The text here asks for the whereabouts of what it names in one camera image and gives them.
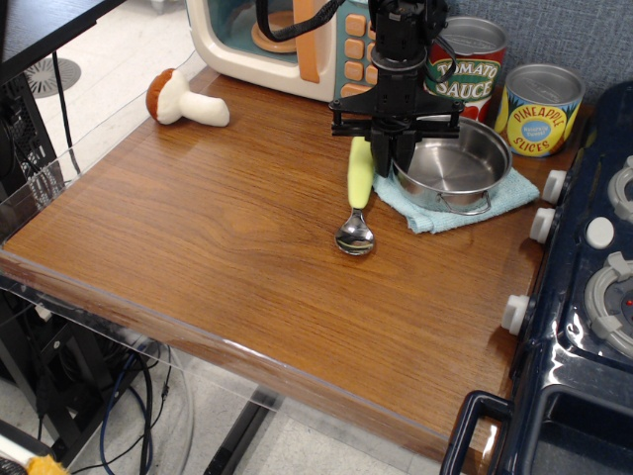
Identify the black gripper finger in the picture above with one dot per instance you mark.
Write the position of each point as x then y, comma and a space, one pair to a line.
404, 148
380, 145

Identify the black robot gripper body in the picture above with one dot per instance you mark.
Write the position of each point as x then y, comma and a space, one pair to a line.
396, 105

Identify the silver steel bowl with handles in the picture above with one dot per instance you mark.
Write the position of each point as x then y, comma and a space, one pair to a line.
456, 175

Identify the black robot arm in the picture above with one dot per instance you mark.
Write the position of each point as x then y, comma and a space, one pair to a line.
405, 32

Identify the light blue folded cloth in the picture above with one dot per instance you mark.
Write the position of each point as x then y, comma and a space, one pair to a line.
514, 192

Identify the tomato sauce can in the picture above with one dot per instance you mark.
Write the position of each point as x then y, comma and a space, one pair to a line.
465, 62

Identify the toy microwave oven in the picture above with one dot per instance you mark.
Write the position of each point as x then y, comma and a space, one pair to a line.
330, 62

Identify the clear acrylic table guard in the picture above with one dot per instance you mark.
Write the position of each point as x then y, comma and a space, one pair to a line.
220, 242

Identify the pineapple slices can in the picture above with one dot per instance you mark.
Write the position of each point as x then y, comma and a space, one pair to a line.
538, 108

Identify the plush mushroom toy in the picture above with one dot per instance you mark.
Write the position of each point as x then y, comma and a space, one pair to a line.
169, 99

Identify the dark blue toy stove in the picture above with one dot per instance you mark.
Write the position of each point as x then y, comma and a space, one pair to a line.
570, 406

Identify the black table leg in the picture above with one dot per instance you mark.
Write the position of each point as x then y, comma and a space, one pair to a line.
241, 434

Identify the round floor drain grate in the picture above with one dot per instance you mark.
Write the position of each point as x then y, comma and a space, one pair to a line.
46, 76

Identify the black desk at left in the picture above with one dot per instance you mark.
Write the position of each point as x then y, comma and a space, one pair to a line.
31, 30

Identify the yellow fuzzy object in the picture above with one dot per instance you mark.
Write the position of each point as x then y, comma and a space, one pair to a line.
44, 465

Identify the spoon with yellow handle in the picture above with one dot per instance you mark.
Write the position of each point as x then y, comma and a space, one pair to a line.
354, 237

